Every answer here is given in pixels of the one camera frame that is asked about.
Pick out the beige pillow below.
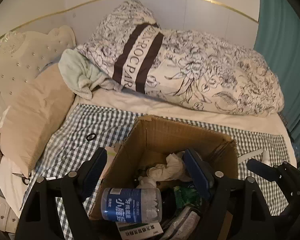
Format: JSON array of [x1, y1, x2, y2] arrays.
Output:
[[0, 64, 74, 177]]

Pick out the mint green towel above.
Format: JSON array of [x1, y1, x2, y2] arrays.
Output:
[[58, 49, 123, 100]]

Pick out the cardboard box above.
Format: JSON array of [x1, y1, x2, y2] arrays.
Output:
[[88, 114, 240, 240]]

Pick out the floral duvet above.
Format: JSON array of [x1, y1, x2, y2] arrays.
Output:
[[77, 0, 285, 116]]

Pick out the green snack wrapper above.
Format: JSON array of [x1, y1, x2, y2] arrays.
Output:
[[173, 186, 203, 209]]

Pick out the white paper roll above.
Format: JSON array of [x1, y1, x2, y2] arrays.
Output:
[[262, 150, 271, 166]]

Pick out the green white medicine box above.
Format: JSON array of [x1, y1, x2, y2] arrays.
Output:
[[116, 222, 164, 240]]

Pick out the clear jar blue label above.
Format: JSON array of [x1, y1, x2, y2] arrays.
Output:
[[101, 188, 162, 223]]

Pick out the teal curtain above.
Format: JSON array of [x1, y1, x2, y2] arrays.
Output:
[[254, 0, 300, 157]]

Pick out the black scissors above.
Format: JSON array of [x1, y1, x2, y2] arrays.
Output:
[[12, 172, 32, 185]]

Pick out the tufted cream headboard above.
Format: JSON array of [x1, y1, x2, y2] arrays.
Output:
[[0, 25, 76, 117]]

